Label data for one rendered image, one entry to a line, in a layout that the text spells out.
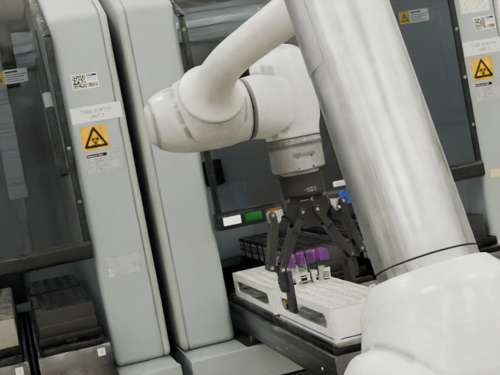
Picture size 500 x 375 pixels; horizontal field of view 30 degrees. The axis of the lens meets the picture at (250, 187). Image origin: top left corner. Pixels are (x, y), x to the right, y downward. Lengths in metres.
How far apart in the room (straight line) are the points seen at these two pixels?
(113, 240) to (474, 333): 1.15
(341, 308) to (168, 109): 0.40
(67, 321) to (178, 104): 0.60
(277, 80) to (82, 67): 0.51
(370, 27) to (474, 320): 0.30
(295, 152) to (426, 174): 0.64
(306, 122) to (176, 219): 0.48
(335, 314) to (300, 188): 0.24
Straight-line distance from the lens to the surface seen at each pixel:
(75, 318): 1.86
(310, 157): 1.51
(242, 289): 1.96
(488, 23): 2.15
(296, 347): 1.54
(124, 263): 1.87
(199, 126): 1.42
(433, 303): 0.83
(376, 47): 0.91
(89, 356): 1.80
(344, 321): 1.40
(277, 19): 1.31
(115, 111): 1.87
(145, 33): 1.90
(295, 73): 1.50
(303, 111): 1.50
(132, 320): 1.89
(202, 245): 1.90
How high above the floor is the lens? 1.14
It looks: 3 degrees down
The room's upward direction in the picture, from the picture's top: 11 degrees counter-clockwise
